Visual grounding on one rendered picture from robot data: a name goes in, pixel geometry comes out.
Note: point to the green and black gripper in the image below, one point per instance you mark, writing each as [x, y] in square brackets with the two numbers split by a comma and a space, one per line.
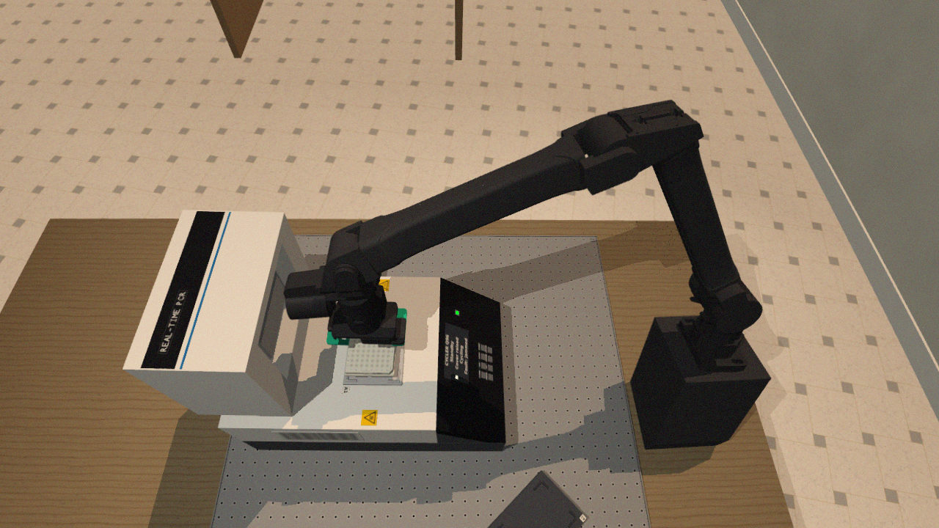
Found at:
[373, 330]

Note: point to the white thermal cycler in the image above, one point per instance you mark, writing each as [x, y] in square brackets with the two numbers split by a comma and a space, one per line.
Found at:
[217, 293]

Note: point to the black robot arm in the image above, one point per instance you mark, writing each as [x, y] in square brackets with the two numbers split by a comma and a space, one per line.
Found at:
[619, 145]

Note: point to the white well plate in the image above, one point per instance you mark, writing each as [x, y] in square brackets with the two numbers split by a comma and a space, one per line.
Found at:
[370, 360]

